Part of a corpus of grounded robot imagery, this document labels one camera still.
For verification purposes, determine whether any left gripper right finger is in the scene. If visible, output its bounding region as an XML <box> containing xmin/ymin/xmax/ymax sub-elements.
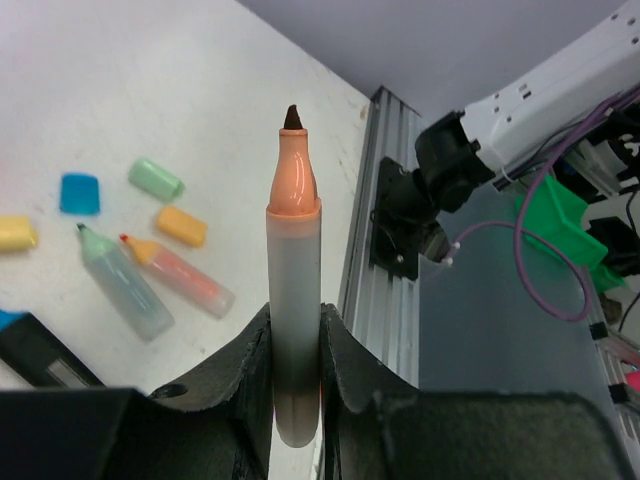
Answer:
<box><xmin>320</xmin><ymin>304</ymin><xmax>638</xmax><ymax>479</ymax></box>

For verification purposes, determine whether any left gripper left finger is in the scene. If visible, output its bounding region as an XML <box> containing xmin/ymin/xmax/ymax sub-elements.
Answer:
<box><xmin>1</xmin><ymin>309</ymin><xmax>272</xmax><ymax>479</ymax></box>

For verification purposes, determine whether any pastel green highlighter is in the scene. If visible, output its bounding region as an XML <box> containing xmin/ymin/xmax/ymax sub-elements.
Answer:
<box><xmin>76</xmin><ymin>223</ymin><xmax>175</xmax><ymax>342</ymax></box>

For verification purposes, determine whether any pastel orange highlighter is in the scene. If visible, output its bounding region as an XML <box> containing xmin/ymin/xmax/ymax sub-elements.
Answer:
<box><xmin>119</xmin><ymin>234</ymin><xmax>235</xmax><ymax>318</ymax></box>

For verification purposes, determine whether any blue black highlighter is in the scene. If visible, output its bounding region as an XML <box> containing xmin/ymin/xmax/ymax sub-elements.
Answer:
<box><xmin>0</xmin><ymin>310</ymin><xmax>104</xmax><ymax>389</ymax></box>

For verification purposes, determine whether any pastel orange cap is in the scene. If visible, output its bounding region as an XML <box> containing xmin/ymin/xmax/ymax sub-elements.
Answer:
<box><xmin>155</xmin><ymin>205</ymin><xmax>208</xmax><ymax>247</ymax></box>

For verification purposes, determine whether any peach cap clear highlighter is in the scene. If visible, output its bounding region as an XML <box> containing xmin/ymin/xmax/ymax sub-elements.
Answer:
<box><xmin>266</xmin><ymin>105</ymin><xmax>322</xmax><ymax>448</ymax></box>

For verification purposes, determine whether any pastel green cap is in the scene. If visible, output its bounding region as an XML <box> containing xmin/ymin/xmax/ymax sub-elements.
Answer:
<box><xmin>128</xmin><ymin>158</ymin><xmax>185</xmax><ymax>203</ymax></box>

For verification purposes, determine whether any blue cap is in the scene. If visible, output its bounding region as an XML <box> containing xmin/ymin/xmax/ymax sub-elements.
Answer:
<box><xmin>59</xmin><ymin>173</ymin><xmax>101</xmax><ymax>216</ymax></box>

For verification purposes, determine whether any pastel yellow cap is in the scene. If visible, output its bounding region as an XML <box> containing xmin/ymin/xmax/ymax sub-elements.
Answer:
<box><xmin>0</xmin><ymin>215</ymin><xmax>39</xmax><ymax>253</ymax></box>

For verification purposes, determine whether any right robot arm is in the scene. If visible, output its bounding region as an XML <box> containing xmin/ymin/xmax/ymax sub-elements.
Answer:
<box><xmin>414</xmin><ymin>1</ymin><xmax>639</xmax><ymax>213</ymax></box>

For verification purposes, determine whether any pink object at edge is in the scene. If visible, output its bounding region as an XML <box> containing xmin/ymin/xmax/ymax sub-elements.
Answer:
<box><xmin>625</xmin><ymin>370</ymin><xmax>640</xmax><ymax>391</ymax></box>

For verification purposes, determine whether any green plastic object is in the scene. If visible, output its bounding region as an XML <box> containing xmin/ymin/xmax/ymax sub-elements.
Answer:
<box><xmin>524</xmin><ymin>175</ymin><xmax>626</xmax><ymax>293</ymax></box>

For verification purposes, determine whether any aluminium rail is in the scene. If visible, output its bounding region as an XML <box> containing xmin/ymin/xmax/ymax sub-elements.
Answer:
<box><xmin>339</xmin><ymin>87</ymin><xmax>424</xmax><ymax>387</ymax></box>

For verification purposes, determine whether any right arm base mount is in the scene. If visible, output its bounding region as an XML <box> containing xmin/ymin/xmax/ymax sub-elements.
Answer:
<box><xmin>370</xmin><ymin>157</ymin><xmax>448</xmax><ymax>281</ymax></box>

